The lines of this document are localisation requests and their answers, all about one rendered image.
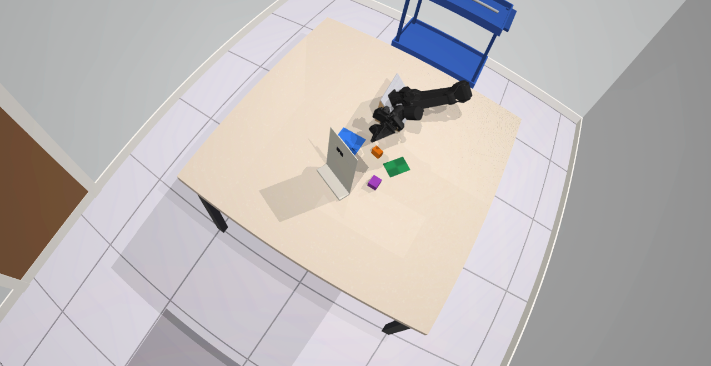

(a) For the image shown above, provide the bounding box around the beige wall panel with square sockets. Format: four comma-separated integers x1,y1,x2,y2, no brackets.
317,127,358,201

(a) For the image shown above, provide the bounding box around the blue square zone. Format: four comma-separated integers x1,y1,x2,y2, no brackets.
338,127,366,155

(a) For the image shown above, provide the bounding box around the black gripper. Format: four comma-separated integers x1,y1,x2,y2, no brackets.
369,111,404,143

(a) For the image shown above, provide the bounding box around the purple cube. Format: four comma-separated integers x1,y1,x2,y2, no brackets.
367,175,382,190

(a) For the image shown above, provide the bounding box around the green flat square mat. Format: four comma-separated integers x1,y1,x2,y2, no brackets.
383,157,410,178

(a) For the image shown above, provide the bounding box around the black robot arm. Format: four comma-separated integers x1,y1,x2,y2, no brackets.
373,80,473,125

